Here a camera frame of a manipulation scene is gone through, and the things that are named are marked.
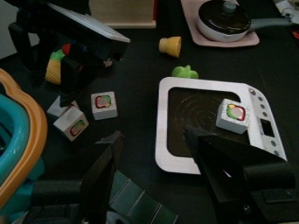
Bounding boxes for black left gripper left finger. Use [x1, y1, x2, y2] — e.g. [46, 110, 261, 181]
[78, 130, 126, 224]

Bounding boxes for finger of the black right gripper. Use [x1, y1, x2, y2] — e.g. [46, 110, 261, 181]
[58, 55, 88, 108]
[6, 22, 44, 74]

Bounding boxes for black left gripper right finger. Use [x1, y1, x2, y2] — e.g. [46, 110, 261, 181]
[181, 125, 296, 208]

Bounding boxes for white toy block piece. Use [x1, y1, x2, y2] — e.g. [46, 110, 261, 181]
[45, 94, 80, 118]

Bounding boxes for white toy sushi roll piece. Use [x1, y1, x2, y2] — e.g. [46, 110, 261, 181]
[52, 105, 89, 143]
[89, 91, 118, 121]
[214, 98, 250, 135]

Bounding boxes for green toy vegetable piece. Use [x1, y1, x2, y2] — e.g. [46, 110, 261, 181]
[170, 64, 200, 80]

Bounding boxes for yellow toy corn green leaves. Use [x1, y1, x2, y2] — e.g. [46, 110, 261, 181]
[42, 48, 68, 86]

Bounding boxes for light wooden box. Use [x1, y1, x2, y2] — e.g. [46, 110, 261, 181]
[88, 0, 158, 30]

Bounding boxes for dark green striped sheet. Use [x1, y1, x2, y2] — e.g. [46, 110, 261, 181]
[106, 170, 180, 224]

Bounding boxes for white toy induction stove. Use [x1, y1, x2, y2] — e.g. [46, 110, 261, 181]
[153, 76, 288, 176]

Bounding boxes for yellow toy ice cream cone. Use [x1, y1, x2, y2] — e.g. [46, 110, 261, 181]
[157, 36, 182, 59]

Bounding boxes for teal basket with orange rim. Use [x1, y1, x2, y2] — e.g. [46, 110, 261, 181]
[0, 67, 49, 224]

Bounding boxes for pink square tray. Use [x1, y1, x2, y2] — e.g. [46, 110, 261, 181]
[180, 0, 260, 48]

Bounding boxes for dark pot lid grey knob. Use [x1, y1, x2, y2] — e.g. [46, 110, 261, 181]
[197, 0, 252, 36]

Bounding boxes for white toy pot grey handle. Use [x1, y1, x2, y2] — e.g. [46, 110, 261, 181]
[194, 0, 295, 44]

